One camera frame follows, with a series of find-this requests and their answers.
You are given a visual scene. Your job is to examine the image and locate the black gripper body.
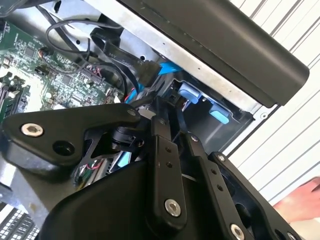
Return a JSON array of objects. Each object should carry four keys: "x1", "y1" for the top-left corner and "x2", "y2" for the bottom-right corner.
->
[{"x1": 39, "y1": 154, "x2": 303, "y2": 240}]

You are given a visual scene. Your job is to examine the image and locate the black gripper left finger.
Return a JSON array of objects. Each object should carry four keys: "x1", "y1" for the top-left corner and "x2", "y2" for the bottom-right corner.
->
[{"x1": 1, "y1": 96, "x2": 188, "y2": 225}]

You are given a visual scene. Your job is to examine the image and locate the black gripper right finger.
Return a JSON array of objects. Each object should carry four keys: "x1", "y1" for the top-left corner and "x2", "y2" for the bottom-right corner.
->
[{"x1": 174, "y1": 107, "x2": 303, "y2": 240}]

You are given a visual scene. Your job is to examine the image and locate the hard disk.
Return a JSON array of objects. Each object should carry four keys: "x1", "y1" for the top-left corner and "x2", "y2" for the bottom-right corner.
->
[{"x1": 172, "y1": 79, "x2": 230, "y2": 125}]

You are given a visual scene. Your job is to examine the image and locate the blue wire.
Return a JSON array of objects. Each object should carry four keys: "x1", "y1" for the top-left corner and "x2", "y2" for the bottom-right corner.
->
[{"x1": 123, "y1": 61, "x2": 181, "y2": 105}]

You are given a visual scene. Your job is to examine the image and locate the bare person hand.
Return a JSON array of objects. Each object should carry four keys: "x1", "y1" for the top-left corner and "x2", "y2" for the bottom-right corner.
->
[{"x1": 272, "y1": 176, "x2": 320, "y2": 223}]

